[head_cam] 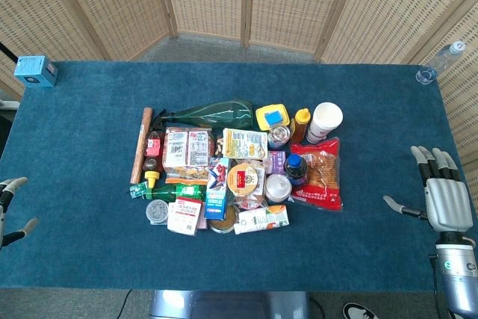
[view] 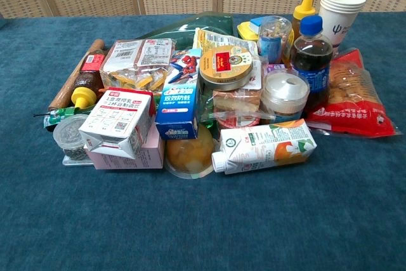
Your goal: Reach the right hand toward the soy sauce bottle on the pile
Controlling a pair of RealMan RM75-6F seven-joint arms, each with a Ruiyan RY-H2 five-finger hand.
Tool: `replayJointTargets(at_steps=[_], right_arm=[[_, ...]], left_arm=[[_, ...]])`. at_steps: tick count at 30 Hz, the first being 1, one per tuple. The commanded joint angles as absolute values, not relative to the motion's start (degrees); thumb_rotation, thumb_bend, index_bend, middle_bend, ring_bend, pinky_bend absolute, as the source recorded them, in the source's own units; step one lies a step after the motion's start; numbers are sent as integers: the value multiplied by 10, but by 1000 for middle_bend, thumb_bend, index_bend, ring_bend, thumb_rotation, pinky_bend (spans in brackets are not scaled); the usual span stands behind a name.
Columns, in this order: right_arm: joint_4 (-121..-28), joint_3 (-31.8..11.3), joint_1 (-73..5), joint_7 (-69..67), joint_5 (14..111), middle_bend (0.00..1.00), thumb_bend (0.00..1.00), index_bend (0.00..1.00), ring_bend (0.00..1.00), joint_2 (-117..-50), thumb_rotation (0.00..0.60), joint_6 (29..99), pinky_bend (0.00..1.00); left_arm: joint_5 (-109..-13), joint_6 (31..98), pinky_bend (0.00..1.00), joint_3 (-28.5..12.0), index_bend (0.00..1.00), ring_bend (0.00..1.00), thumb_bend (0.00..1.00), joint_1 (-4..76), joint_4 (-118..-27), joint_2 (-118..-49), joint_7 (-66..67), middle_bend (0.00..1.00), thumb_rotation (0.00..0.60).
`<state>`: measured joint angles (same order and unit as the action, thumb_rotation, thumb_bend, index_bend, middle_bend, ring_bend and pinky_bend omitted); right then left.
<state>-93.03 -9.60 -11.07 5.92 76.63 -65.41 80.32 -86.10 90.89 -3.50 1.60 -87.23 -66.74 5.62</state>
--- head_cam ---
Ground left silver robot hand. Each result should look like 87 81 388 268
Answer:
0 176 40 250

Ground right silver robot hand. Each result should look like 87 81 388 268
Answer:
383 145 475 235

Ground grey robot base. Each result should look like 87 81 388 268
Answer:
149 289 311 319

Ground dark soda bottle blue cap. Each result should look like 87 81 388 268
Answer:
284 154 309 188

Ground blue carpet table cover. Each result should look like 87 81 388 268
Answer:
0 61 478 293

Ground light blue cardboard box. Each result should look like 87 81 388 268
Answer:
13 55 59 89

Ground red snack bag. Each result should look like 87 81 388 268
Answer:
288 137 344 212

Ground clear plastic water bottle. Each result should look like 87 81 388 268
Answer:
415 40 468 84

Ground black and white shoe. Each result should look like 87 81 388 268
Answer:
342 301 379 319

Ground brown sausage stick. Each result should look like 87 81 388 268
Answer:
129 107 155 185

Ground white paper cup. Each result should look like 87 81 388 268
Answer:
306 102 344 145

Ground red sauce bottle yellow cap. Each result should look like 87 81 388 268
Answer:
142 129 167 189

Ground round grey tin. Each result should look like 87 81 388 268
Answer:
145 199 170 226

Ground green soda bottle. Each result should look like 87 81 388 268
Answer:
128 182 207 202

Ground amber honey squeeze bottle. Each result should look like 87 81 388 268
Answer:
289 108 312 144

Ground silver tin can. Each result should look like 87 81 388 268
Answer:
264 173 294 204

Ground small purple box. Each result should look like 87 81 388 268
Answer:
265 150 288 175

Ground white and red box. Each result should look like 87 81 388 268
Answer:
166 196 204 237

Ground clear snack bag white labels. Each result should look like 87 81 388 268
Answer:
162 126 214 182

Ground blue silver drink can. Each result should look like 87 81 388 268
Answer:
267 124 293 150

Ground white green orange carton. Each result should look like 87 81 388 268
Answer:
233 204 291 235

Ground yellow box with blue lid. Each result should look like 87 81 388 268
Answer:
255 102 291 131

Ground red white food packet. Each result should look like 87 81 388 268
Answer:
234 194 268 211

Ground round box with yellow label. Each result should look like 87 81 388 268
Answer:
226 163 267 198

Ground blue toothpaste box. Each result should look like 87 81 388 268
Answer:
203 157 232 221

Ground yellow printed packet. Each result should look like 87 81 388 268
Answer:
222 128 269 160

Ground round jar with brown lid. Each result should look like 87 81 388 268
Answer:
208 204 238 235

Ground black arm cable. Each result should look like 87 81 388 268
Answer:
428 253 441 300

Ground black floor cable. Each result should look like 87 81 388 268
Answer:
119 288 134 319

